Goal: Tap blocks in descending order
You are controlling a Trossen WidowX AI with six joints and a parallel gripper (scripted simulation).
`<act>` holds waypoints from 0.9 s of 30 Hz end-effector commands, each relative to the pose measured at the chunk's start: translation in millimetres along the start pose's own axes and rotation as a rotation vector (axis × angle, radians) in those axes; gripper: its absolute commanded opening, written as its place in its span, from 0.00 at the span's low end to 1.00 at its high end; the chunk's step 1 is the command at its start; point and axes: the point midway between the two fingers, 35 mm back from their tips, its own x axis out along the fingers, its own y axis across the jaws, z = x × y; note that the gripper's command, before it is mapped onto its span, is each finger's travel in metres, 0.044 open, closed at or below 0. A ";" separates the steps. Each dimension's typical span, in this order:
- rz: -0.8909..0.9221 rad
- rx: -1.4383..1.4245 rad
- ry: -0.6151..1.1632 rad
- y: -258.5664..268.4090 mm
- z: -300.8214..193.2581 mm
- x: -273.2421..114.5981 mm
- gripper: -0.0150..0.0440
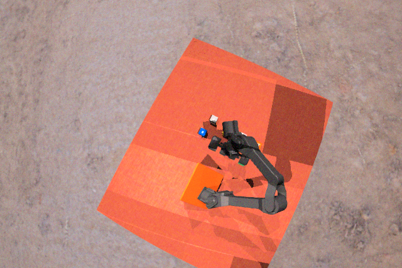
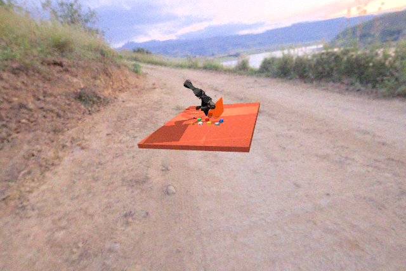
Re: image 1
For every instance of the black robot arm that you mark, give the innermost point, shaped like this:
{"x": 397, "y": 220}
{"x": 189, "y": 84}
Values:
{"x": 248, "y": 146}

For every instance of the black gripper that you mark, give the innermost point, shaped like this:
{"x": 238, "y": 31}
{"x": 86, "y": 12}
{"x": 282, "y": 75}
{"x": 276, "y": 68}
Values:
{"x": 215, "y": 143}

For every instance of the small blue block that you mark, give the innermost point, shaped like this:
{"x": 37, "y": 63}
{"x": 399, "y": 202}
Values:
{"x": 202, "y": 132}

